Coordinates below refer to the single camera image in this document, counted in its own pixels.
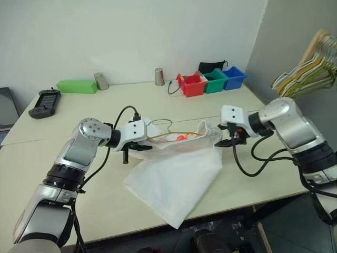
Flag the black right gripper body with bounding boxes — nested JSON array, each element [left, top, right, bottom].
[[226, 122, 249, 145]]

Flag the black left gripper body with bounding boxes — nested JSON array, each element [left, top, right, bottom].
[[121, 141, 139, 164]]

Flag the gold wire hanger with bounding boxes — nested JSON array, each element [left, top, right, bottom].
[[146, 118, 207, 140]]

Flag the white shorts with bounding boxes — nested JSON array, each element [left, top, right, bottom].
[[123, 115, 224, 229]]

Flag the green plastic bin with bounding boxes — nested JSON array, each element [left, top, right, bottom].
[[202, 68, 229, 94]]

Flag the blue plastic bin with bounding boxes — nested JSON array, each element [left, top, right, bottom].
[[222, 65, 248, 91]]

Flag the red plastic bin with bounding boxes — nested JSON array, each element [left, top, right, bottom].
[[181, 71, 208, 98]]

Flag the slim metal cup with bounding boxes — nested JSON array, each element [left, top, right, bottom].
[[154, 67, 166, 86]]

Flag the wide metal cup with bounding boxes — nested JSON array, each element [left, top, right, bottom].
[[93, 72, 110, 91]]

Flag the green rectangular box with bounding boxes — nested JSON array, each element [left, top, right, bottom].
[[56, 80, 98, 94]]

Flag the wooden table leg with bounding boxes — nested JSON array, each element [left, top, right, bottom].
[[251, 205, 273, 253]]

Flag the black handheld controller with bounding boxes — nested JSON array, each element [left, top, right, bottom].
[[28, 88, 62, 119]]

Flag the dark rounded shape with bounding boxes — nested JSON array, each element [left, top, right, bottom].
[[191, 228, 222, 253]]

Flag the dark grey flat panel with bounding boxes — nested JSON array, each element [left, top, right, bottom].
[[0, 86, 21, 130]]

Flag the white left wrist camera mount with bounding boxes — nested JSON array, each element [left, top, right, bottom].
[[118, 120, 148, 153]]

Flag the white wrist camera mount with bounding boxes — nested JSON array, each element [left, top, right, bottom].
[[220, 104, 257, 138], [118, 120, 148, 153]]

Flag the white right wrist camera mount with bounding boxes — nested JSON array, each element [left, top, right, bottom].
[[220, 104, 257, 138]]

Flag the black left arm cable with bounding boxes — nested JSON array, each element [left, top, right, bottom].
[[71, 105, 142, 253]]

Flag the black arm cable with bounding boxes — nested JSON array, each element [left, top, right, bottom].
[[229, 126, 337, 197], [71, 105, 142, 253]]

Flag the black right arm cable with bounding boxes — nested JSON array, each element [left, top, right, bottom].
[[229, 126, 337, 197]]

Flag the black drawstring pouch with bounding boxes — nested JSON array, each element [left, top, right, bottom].
[[198, 60, 227, 74]]

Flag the blue cable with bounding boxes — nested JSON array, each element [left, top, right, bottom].
[[167, 80, 185, 96]]

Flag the black under-table frame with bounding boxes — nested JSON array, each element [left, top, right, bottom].
[[181, 204, 266, 253]]

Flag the rack of wire hangers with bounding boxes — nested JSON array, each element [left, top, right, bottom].
[[270, 35, 337, 92]]

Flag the green wire hanger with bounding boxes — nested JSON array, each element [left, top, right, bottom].
[[280, 59, 337, 100]]

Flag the yellow wire hanger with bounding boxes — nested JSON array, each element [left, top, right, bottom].
[[275, 54, 336, 95]]

